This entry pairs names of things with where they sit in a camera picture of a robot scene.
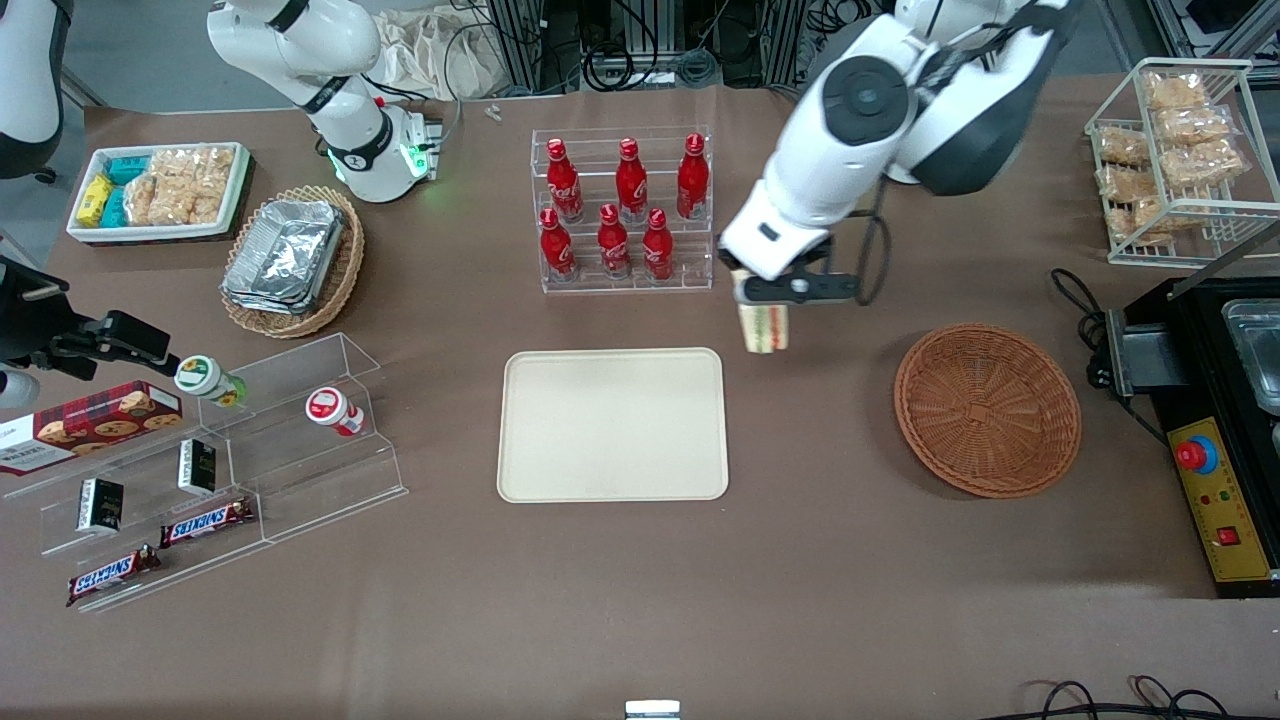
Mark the clear acrylic stepped shelf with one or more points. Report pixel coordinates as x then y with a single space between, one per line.
300 480

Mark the round brown wicker basket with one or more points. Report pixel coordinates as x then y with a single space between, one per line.
985 410

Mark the stacked aluminium foil containers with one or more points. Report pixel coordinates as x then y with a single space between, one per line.
285 255

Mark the green cap yogurt bottle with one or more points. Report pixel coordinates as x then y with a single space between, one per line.
205 380

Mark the beige crumpled plastic sheet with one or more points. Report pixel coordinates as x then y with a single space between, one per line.
430 50

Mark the red cookie box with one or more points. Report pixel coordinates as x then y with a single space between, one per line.
90 425

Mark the snickers bar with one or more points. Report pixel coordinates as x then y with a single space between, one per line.
112 575
205 522

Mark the grey metal bar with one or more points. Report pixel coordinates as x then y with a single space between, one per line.
1225 265

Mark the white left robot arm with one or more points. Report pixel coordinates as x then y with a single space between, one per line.
850 100

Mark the aluminium frame rack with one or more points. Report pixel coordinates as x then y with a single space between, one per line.
520 40

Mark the rice cracker pack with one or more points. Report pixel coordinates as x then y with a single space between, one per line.
198 200
1122 145
1145 220
1122 182
195 162
145 200
1205 165
1195 125
1175 90

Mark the cream plastic tray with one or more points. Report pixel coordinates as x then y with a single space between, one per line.
612 425

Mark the brown table cover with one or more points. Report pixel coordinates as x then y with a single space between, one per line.
850 600

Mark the red emergency stop button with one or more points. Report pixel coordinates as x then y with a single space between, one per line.
1193 455

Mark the black appliance with yellow panel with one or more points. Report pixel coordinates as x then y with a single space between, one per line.
1200 350

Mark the white rectangular bin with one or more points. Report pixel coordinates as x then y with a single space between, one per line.
150 233

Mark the small black box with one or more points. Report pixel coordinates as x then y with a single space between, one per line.
100 505
197 468

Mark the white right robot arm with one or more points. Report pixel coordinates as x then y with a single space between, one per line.
350 140

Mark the clear acrylic bottle stand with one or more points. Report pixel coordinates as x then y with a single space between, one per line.
625 288

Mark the red cap yogurt bottle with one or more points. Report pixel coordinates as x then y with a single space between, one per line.
332 410

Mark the triangle sandwich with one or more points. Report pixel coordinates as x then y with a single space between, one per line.
765 330

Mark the oval tan wicker basket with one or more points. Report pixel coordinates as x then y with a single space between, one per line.
345 270

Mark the yellow snack pack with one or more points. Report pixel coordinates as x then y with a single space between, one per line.
95 200

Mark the steel pan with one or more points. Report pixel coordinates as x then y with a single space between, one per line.
1255 350

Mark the teal snack pack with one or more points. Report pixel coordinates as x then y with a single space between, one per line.
114 208
128 170

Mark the red cola bottle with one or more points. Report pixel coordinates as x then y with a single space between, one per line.
658 250
614 248
693 185
631 185
565 185
557 250

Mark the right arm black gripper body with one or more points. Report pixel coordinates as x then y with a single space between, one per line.
28 318

